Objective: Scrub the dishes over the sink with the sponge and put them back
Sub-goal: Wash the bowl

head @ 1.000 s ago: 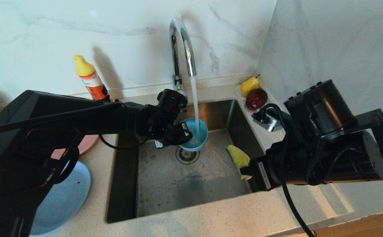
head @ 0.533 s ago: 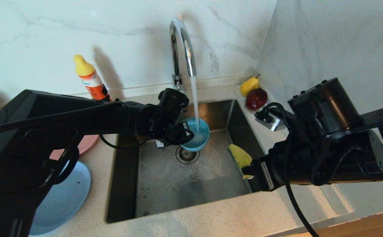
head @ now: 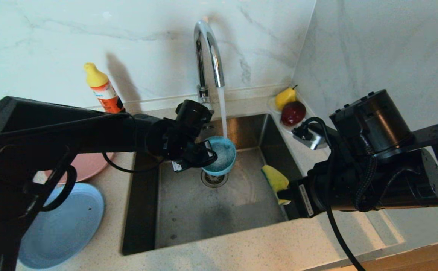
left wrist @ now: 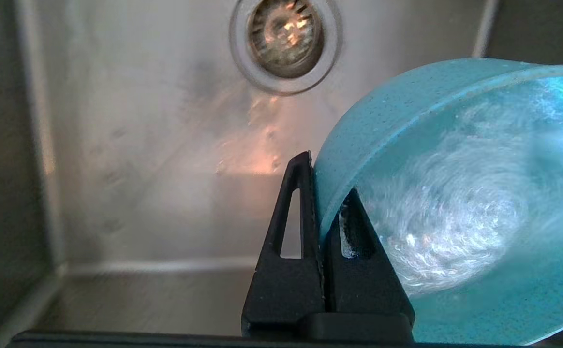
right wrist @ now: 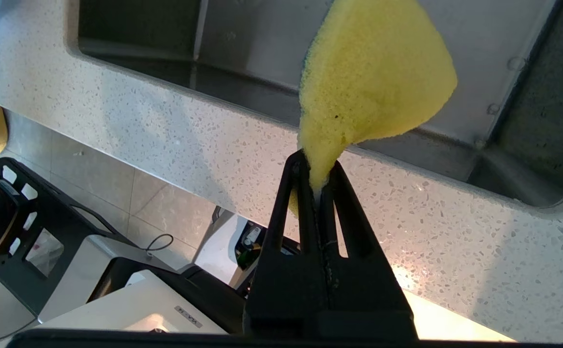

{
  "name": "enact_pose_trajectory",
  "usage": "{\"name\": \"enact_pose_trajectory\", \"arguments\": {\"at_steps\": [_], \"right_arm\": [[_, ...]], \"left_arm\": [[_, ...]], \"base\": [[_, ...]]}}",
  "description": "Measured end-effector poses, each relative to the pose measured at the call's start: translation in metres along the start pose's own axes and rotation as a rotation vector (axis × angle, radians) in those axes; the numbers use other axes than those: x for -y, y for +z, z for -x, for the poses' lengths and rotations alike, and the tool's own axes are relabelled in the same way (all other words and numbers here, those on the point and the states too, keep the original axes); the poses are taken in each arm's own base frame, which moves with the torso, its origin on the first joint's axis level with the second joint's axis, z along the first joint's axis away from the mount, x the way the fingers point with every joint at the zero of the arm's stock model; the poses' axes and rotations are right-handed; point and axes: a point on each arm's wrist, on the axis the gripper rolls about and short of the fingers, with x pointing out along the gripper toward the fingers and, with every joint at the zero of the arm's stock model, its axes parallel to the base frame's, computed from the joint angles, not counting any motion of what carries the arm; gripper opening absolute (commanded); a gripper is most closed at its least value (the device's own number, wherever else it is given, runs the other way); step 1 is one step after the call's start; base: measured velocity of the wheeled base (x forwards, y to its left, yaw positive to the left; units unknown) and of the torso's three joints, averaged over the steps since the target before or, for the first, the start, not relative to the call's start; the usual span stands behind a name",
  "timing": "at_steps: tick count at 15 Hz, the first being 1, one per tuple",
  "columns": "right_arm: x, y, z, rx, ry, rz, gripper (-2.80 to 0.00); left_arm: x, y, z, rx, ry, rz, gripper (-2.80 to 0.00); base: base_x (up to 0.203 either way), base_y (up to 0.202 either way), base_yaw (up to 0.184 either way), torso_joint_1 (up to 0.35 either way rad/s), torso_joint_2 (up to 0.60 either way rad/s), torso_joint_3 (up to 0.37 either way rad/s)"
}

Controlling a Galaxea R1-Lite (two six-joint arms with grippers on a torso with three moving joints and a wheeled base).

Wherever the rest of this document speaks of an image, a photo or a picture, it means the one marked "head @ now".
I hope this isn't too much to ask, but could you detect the small white dish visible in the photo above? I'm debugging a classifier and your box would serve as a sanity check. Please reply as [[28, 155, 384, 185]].
[[268, 96, 317, 137]]

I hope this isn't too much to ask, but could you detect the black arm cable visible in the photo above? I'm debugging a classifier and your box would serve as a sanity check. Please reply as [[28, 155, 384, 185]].
[[305, 117, 367, 271], [102, 150, 166, 174]]

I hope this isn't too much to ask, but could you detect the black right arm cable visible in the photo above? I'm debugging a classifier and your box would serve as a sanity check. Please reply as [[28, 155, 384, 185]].
[[305, 117, 367, 271]]

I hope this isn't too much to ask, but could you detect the stainless steel sink basin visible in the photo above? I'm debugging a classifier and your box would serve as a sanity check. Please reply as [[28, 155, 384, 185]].
[[121, 114, 310, 256]]

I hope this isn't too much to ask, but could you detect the dark red apple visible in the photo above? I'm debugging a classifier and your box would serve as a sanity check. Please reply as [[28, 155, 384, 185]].
[[281, 101, 307, 127]]

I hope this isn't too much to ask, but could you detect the yellow pear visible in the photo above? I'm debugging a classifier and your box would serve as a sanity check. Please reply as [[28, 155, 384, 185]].
[[275, 85, 298, 111]]

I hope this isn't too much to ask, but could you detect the chrome gooseneck faucet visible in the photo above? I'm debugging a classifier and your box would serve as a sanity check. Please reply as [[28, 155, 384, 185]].
[[193, 20, 226, 114]]

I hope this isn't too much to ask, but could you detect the wooden cabinet panel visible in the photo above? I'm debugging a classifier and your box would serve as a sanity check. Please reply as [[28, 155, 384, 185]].
[[309, 237, 438, 271]]

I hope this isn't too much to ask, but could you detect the orange detergent bottle yellow cap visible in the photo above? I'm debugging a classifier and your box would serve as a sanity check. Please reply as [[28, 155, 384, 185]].
[[84, 62, 126, 114]]

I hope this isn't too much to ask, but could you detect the yellow fish-shaped sponge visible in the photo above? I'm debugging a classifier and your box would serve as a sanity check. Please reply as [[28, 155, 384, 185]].
[[262, 165, 291, 206]]

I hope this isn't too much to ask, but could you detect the blue plastic plate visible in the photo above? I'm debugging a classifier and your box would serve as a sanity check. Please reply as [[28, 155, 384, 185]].
[[18, 183, 105, 270]]

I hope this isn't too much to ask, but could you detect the round metal drain strainer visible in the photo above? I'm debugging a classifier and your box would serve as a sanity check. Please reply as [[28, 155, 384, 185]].
[[201, 169, 229, 188]]

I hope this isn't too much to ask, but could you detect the teal plastic bowl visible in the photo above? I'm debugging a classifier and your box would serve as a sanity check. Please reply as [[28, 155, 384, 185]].
[[201, 136, 237, 177]]

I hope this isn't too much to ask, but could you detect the pink plastic plate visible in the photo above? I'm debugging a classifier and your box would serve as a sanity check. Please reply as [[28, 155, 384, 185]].
[[43, 152, 115, 183]]

